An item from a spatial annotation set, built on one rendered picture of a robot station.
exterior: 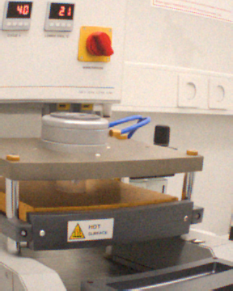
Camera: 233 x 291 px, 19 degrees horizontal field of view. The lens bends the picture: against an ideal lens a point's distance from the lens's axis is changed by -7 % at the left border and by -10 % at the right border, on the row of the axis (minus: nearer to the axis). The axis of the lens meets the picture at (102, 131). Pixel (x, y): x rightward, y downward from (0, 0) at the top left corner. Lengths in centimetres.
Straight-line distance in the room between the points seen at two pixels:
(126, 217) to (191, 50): 86
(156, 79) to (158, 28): 13
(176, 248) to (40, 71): 31
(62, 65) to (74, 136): 19
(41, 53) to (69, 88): 7
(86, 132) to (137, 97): 63
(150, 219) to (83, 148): 11
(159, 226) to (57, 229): 14
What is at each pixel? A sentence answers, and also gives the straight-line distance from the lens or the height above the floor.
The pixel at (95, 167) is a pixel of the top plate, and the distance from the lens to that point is 81.
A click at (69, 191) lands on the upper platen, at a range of 89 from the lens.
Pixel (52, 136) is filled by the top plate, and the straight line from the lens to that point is 86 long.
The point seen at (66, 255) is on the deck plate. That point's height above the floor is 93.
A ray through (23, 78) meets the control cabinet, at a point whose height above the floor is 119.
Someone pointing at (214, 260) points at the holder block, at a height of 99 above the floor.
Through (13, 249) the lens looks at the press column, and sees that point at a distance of 78.
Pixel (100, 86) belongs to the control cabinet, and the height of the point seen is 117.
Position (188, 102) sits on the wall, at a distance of 156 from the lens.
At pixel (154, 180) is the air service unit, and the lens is 115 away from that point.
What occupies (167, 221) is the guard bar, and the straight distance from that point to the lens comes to 87.
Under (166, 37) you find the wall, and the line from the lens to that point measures 159.
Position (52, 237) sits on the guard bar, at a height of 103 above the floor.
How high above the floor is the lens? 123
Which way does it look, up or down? 6 degrees down
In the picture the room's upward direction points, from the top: 4 degrees clockwise
